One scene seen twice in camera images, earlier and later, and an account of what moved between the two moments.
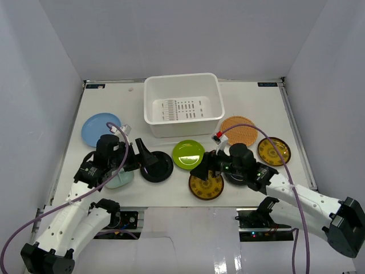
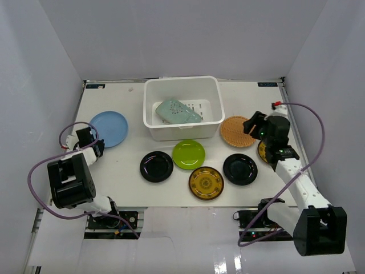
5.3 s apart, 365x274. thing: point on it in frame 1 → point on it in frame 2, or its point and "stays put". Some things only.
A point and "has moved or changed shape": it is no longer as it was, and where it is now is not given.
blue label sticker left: (96, 86) stays put
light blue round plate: (95, 125) has moved or changed shape
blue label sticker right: (267, 84) stays put
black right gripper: (210, 162) → (257, 119)
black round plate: (159, 170) stays put
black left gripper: (137, 156) → (95, 144)
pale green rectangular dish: (121, 178) → (175, 112)
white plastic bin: (183, 105) stays put
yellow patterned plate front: (207, 189) stays put
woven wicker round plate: (244, 135) stays put
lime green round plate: (188, 154) stays put
